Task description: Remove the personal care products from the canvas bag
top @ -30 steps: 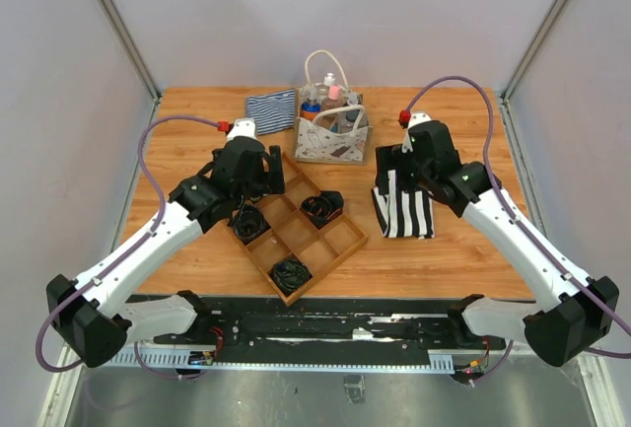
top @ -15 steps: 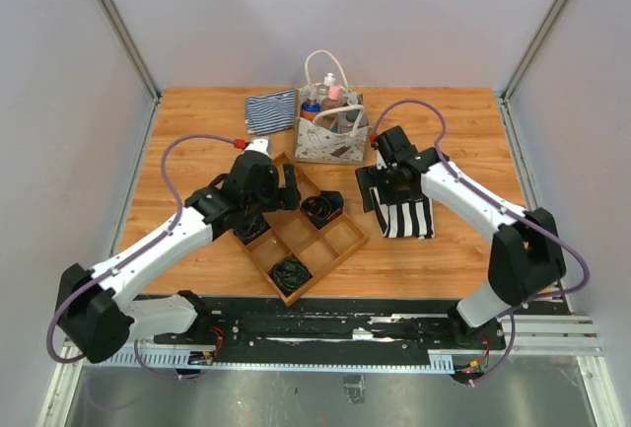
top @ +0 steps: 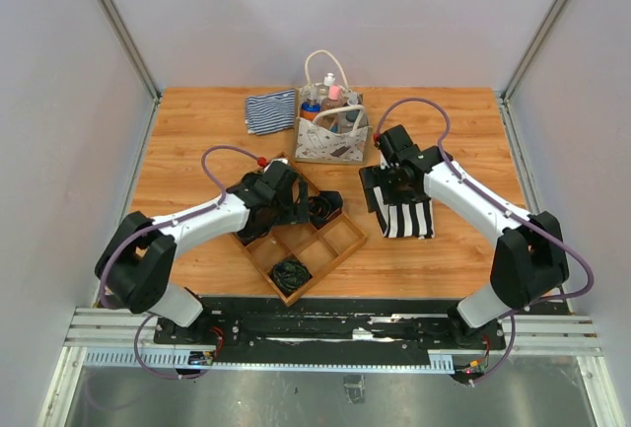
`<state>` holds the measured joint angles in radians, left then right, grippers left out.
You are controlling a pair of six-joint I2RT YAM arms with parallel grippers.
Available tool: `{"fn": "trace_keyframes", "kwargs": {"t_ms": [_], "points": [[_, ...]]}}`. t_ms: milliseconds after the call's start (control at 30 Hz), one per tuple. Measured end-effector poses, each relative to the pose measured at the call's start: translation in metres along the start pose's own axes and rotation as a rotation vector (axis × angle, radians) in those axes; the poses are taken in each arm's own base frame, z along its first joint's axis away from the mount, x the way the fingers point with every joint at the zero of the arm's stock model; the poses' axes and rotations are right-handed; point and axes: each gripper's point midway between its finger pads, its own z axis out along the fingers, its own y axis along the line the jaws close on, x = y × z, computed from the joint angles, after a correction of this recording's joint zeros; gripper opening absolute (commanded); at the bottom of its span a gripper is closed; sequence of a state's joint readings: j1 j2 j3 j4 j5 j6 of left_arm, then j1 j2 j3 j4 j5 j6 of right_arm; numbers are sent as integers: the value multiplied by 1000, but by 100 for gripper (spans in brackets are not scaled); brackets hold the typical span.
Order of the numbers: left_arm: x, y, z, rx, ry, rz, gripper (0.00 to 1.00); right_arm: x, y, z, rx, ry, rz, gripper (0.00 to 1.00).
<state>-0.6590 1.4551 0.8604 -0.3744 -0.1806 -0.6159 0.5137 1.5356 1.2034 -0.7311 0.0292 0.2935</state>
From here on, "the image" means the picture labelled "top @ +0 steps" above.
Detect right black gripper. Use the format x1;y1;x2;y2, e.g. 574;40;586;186
360;163;427;213

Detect black white striped cloth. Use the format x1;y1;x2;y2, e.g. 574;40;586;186
368;186;435;240

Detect wooden compartment tray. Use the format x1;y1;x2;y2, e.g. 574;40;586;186
230;151;369;308

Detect blue striped cloth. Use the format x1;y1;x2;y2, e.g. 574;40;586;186
245;89;296;136

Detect canvas tote bag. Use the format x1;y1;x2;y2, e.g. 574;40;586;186
292;49;372;165

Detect orange bottle blue cap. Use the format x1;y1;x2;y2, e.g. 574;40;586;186
300;87;320;121

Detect pink cap clear bottle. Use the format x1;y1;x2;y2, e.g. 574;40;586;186
319;85;345;129

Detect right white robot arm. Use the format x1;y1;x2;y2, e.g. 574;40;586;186
359;125;569;348

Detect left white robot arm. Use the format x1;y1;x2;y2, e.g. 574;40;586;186
95;159;310;344

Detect black rolled belt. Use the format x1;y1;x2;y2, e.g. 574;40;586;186
309;190;343;229

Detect dark green rolled sock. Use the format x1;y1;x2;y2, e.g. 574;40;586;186
271;259;312;291

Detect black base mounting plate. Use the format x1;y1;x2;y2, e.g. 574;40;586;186
153;296;506;366

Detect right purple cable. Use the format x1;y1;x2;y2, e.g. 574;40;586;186
373;97;596;388

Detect grey slotted cable duct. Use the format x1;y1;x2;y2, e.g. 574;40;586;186
82;347;456;375

